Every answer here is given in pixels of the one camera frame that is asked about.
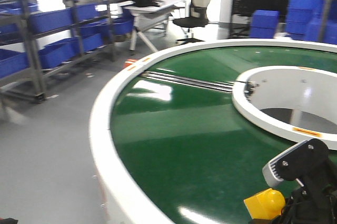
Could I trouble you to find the black mesh office chair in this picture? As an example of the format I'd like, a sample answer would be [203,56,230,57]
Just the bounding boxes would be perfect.
[173,0,211,33]

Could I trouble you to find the steel shelving rack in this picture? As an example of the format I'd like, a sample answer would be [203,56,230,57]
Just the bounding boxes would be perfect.
[0,0,118,104]

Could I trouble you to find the blue crate stack middle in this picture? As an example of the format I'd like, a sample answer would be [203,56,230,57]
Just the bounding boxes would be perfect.
[285,0,322,42]

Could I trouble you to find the white outer ring rim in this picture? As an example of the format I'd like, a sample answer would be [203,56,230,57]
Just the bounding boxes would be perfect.
[89,39,336,223]

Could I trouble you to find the yellow toy brick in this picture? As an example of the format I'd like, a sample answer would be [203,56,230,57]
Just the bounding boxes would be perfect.
[243,188,285,220]

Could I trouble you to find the white inner ring guard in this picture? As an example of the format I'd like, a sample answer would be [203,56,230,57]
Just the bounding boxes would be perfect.
[232,66,336,150]

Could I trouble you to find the blue stacked crate left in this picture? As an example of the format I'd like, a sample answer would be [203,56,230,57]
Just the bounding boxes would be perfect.
[249,9,279,39]

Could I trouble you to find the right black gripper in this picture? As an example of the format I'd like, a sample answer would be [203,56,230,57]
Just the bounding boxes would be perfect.
[262,138,336,223]

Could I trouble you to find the white office desk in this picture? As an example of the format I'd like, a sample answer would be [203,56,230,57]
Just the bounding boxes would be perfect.
[119,0,185,53]

